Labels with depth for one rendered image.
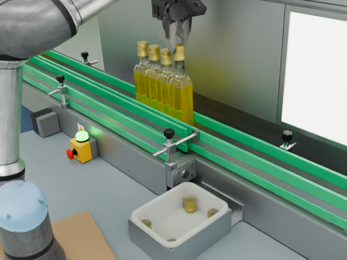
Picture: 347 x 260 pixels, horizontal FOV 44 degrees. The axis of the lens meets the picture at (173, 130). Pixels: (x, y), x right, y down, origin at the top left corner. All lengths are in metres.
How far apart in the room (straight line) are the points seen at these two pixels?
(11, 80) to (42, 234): 0.35
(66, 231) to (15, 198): 0.27
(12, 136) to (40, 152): 0.62
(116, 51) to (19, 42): 0.97
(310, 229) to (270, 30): 0.52
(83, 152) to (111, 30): 0.55
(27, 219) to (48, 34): 0.40
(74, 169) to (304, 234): 0.81
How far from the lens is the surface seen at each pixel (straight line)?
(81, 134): 1.55
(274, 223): 1.19
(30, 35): 0.90
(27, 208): 1.01
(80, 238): 1.23
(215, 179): 1.28
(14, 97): 1.05
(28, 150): 1.73
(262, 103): 1.29
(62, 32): 0.90
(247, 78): 1.30
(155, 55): 1.37
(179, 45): 1.28
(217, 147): 1.24
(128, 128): 1.39
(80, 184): 1.47
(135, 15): 1.68
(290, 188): 1.13
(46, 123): 1.77
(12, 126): 1.07
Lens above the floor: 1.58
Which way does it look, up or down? 29 degrees down
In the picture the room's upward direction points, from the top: 3 degrees counter-clockwise
